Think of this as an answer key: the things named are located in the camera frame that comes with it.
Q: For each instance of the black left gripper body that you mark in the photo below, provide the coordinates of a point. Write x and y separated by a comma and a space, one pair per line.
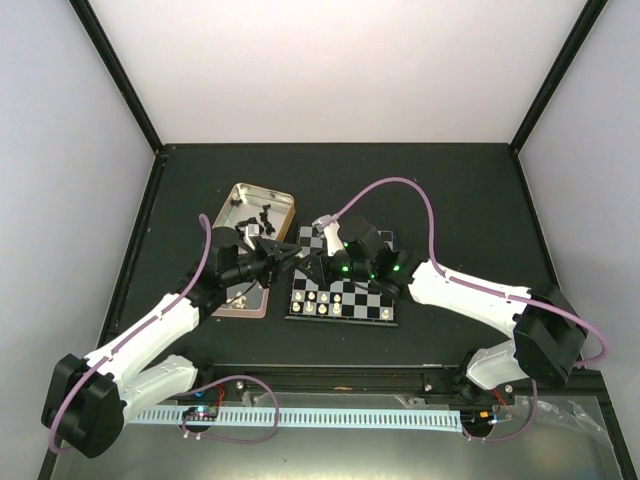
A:
258, 266

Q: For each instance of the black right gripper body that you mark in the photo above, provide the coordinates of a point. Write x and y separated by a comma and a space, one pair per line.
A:
358, 270

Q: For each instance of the black and grey chessboard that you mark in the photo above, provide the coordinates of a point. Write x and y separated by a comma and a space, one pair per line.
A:
358, 305

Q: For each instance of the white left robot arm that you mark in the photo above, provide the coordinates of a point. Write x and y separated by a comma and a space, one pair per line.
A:
91, 398

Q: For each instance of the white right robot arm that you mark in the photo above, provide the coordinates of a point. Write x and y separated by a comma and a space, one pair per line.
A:
541, 343

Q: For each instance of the pile of black chess pieces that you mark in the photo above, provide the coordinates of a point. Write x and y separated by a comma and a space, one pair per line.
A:
262, 222

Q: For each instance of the pile of white chess pieces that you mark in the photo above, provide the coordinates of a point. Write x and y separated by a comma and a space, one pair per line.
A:
238, 302

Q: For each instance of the left controller circuit board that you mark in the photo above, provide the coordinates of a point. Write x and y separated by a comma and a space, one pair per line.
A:
200, 413

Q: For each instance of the controller circuit board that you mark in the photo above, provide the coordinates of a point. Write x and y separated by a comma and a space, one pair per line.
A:
477, 419
200, 413

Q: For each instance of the right controller circuit board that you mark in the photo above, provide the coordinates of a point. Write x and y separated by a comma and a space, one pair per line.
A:
477, 419

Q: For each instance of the pink metal tin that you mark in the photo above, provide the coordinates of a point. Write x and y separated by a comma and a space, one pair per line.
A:
257, 300

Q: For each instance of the gold metal tin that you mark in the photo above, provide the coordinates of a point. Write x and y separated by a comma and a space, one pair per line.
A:
253, 211

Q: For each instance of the black mounting rail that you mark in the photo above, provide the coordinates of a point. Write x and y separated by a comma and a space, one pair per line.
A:
447, 383

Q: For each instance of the light blue slotted cable duct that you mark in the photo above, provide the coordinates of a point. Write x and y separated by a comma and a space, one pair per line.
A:
341, 418

